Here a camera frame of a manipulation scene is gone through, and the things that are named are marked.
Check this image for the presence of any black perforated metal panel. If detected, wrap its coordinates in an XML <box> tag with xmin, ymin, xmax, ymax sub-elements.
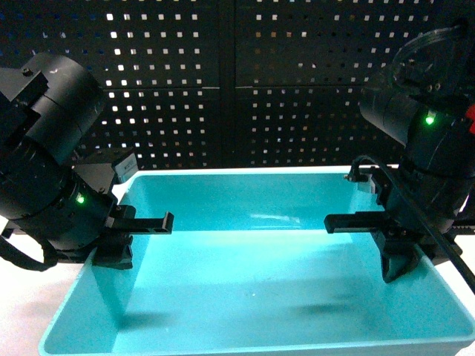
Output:
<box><xmin>1</xmin><ymin>1</ymin><xmax>474</xmax><ymax>170</ymax></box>

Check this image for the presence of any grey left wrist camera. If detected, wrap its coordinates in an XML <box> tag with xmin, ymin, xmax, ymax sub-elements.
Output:
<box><xmin>113</xmin><ymin>154</ymin><xmax>138</xmax><ymax>184</ymax></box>

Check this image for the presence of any teal plastic tray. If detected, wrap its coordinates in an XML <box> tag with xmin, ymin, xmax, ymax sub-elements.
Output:
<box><xmin>39</xmin><ymin>168</ymin><xmax>474</xmax><ymax>355</ymax></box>

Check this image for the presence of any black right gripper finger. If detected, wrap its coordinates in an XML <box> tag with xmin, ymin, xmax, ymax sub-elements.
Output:
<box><xmin>373</xmin><ymin>227</ymin><xmax>422</xmax><ymax>283</ymax></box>
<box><xmin>324</xmin><ymin>211</ymin><xmax>389</xmax><ymax>234</ymax></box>

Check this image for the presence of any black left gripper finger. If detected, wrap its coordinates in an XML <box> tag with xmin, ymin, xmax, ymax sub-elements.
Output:
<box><xmin>92</xmin><ymin>233</ymin><xmax>133</xmax><ymax>269</ymax></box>
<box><xmin>111</xmin><ymin>211</ymin><xmax>174</xmax><ymax>235</ymax></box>

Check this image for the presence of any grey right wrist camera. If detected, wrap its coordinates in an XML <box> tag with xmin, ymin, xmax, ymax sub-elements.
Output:
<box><xmin>344</xmin><ymin>172</ymin><xmax>376</xmax><ymax>194</ymax></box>

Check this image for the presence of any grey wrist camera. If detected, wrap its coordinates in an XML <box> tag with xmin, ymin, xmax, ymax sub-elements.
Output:
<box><xmin>113</xmin><ymin>154</ymin><xmax>138</xmax><ymax>184</ymax></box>
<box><xmin>344</xmin><ymin>172</ymin><xmax>376</xmax><ymax>194</ymax></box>

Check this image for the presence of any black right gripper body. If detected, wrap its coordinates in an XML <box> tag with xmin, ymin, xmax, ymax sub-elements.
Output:
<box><xmin>381</xmin><ymin>166</ymin><xmax>474</xmax><ymax>254</ymax></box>

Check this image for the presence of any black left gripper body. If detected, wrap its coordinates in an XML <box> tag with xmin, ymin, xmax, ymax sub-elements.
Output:
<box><xmin>7</xmin><ymin>148</ymin><xmax>135</xmax><ymax>264</ymax></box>

